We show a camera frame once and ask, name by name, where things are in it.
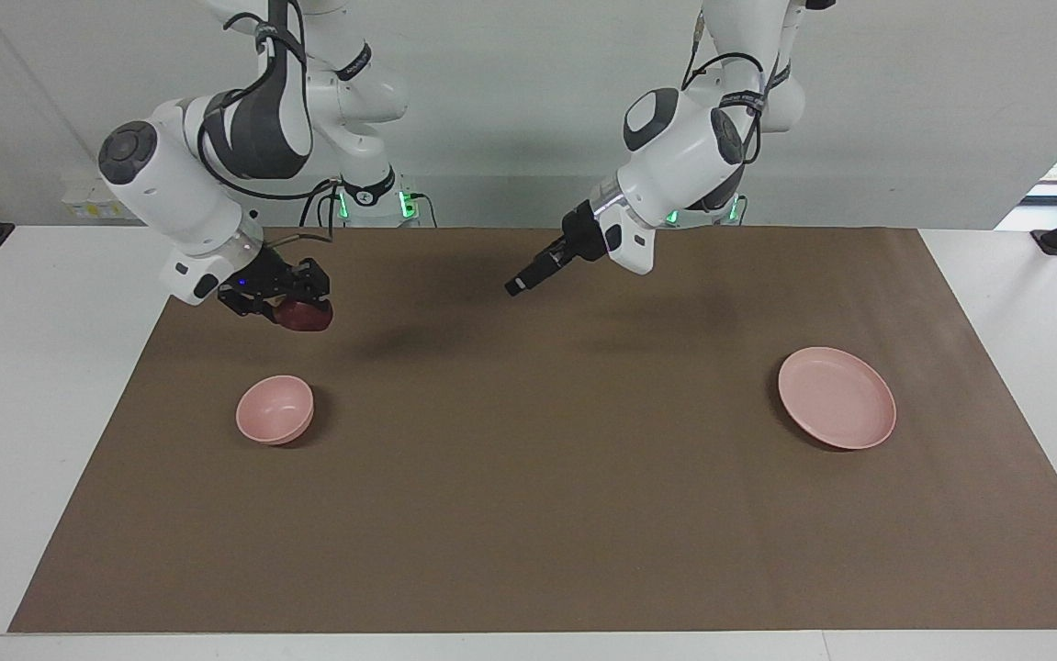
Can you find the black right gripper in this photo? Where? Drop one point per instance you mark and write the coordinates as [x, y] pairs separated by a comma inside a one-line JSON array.
[[266, 275]]

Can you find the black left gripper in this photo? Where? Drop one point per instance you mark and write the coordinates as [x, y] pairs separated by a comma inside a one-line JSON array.
[[581, 237]]

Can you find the dark red apple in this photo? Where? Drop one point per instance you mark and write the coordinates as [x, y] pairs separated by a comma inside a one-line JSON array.
[[308, 318]]

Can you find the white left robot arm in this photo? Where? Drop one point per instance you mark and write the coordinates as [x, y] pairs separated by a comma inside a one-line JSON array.
[[675, 165]]

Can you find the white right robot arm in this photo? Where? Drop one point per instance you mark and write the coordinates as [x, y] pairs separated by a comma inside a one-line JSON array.
[[170, 184]]

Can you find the pink bowl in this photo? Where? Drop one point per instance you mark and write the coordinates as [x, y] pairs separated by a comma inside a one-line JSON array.
[[273, 408]]

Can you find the pink plate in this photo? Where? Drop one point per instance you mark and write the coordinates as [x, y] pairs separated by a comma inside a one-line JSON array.
[[836, 397]]

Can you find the brown table mat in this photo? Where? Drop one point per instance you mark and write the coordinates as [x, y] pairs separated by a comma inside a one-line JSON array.
[[537, 459]]

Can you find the white wall socket box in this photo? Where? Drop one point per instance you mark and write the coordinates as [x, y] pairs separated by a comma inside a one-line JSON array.
[[92, 209]]

